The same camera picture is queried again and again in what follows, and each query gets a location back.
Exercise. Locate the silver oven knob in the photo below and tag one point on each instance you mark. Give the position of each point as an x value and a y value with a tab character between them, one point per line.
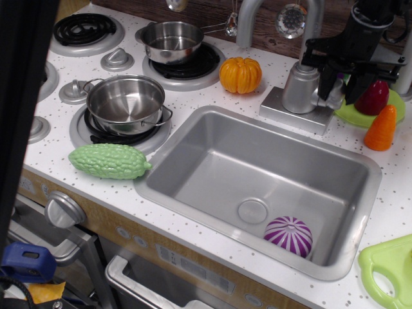
61	211

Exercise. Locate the purple white striped onion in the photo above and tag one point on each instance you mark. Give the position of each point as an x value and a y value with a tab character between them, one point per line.
291	234

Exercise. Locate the silver faucet lever handle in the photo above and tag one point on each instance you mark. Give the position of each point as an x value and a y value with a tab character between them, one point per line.
337	94

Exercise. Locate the black foreground post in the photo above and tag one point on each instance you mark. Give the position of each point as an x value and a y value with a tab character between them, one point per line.
26	30

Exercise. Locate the blue clamp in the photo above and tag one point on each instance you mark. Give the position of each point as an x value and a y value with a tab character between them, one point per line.
28	263

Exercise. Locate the white vertical post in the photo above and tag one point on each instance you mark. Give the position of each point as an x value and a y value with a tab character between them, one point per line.
403	83

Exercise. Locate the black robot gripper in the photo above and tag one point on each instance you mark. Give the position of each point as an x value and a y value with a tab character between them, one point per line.
357	51

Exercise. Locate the hanging slotted spoon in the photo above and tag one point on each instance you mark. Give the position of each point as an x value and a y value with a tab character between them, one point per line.
290	21

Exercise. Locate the dark red toy pepper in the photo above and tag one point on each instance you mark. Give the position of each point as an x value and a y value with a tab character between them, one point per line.
374	99

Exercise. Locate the rear right stove burner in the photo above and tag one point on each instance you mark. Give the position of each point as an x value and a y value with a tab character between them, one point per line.
200	72

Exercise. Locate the hanging silver spoon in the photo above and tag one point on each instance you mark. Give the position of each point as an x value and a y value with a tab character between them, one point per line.
177	5

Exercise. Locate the silver stove knob middle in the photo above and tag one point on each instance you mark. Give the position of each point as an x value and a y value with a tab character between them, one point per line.
75	92

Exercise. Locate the rear steel pot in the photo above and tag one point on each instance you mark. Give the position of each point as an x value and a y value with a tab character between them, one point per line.
171	42

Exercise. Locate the silver dishwasher door handle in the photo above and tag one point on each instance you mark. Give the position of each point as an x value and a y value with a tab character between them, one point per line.
114	274

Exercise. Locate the silver stove knob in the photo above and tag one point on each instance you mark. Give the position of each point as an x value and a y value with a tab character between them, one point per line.
39	130
118	60
75	92

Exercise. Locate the green toy bitter melon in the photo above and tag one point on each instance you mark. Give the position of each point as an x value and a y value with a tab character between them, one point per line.
114	161

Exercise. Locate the silver toy faucet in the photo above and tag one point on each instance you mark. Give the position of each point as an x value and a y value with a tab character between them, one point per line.
298	104

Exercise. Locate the silver stove knob front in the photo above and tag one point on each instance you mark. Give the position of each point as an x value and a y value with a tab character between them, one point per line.
39	130

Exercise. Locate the orange toy carrot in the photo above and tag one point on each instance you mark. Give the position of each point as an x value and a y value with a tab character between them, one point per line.
380	135

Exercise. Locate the green plastic cutting board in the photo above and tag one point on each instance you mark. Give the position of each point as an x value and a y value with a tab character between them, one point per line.
391	259

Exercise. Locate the silver stove knob rear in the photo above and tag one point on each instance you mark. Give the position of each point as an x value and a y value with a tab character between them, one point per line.
118	60

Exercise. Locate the orange toy pumpkin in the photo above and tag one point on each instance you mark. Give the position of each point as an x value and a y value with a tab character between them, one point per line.
240	75

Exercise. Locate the front left stove burner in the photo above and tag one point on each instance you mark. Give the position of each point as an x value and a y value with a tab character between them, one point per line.
50	80

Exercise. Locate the grey toy sink basin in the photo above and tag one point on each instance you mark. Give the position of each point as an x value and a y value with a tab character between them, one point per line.
235	175

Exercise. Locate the front right stove burner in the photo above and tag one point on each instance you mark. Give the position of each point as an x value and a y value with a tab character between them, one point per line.
83	131

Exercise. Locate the steel pot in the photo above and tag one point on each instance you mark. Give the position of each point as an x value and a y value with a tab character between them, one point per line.
171	42
126	105

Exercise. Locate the rear left stove burner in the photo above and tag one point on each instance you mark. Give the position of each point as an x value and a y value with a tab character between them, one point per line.
84	35

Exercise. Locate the silver oven door handle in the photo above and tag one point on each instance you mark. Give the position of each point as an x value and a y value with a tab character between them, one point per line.
28	225

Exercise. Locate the light green plate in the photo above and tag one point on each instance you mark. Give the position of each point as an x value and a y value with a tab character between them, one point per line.
351	115

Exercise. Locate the front steel pot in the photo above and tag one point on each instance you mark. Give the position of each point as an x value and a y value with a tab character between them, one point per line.
126	105

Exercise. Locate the stove burner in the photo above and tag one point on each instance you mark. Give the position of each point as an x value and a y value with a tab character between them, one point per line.
200	72
84	35
50	80
83	131

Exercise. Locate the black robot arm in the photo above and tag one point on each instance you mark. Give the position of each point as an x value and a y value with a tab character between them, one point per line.
397	27

